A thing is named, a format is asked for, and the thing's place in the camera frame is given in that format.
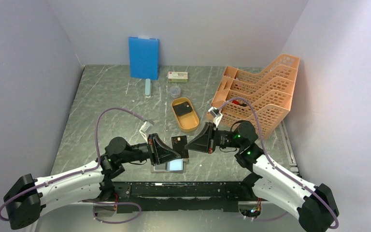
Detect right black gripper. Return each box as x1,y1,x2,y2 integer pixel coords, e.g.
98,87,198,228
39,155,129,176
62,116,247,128
185,122,243,154

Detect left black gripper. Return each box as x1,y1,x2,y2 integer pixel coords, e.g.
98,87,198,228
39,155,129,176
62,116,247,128
119,132,181,165

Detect beige card holder wallet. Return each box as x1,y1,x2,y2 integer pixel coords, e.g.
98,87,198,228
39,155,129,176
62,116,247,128
151,159,189,173

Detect yellow oval tray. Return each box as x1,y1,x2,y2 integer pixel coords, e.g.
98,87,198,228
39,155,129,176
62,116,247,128
171,97,200,132

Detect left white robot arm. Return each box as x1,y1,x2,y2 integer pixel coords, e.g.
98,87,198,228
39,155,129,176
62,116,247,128
4,133,181,230

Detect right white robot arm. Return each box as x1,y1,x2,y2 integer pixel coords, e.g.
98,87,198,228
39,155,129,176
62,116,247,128
185,120,339,232

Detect red black item in organizer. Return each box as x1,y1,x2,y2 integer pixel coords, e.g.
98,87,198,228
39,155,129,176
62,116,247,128
232,100,247,107

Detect small clear round container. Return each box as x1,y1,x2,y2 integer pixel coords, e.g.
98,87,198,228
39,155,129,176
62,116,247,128
170,86,181,99

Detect small white red box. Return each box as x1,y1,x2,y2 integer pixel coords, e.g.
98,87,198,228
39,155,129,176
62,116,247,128
167,72,188,83

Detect light blue eraser bar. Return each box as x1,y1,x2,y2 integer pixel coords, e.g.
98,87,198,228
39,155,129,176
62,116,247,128
145,79,151,98

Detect orange plastic file organizer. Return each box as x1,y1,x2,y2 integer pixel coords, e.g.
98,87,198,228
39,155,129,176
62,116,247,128
211,54,300,138

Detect blue board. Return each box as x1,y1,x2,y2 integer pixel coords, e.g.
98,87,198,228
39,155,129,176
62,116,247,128
128,37,159,80

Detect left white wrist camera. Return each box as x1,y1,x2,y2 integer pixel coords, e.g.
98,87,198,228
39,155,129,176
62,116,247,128
139,120,154,142

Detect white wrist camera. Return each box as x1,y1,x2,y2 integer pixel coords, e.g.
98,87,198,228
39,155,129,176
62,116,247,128
139,120,154,142
208,106,223,127

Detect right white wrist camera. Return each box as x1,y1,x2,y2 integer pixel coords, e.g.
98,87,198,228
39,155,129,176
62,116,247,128
208,106,223,127

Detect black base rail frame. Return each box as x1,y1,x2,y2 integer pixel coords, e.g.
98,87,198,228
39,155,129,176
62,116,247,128
95,181,257,213

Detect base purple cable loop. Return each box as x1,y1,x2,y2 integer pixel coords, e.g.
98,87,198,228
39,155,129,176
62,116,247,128
92,201,142,224

